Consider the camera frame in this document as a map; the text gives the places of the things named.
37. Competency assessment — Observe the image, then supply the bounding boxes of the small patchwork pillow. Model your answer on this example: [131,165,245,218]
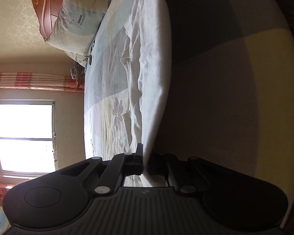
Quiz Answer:
[64,39,96,66]

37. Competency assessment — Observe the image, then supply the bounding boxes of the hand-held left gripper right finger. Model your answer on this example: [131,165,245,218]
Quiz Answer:
[147,153,226,195]

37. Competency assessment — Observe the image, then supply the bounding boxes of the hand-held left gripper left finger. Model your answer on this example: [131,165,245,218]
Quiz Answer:
[60,143,144,196]

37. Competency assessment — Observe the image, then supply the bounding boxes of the window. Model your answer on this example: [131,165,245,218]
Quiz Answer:
[0,99,57,178]

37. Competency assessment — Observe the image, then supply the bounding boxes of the large patchwork pillow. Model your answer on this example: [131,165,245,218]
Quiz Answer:
[47,0,109,54]

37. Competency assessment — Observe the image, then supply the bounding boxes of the grey plush toy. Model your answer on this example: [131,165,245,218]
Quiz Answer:
[69,62,82,79]

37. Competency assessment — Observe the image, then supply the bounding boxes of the orange striped curtain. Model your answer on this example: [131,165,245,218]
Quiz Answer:
[0,181,22,201]
[0,71,85,93]

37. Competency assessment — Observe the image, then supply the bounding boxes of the white printed sweatshirt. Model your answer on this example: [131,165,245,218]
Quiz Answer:
[121,0,172,189]

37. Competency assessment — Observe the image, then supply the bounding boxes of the bed with patchwork sheet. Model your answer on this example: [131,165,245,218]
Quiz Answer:
[83,0,294,228]

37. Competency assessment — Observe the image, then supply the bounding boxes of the wooden headboard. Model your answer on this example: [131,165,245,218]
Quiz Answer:
[29,0,113,42]

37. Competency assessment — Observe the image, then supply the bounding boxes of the wooden nightstand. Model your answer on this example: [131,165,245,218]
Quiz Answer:
[75,75,86,91]

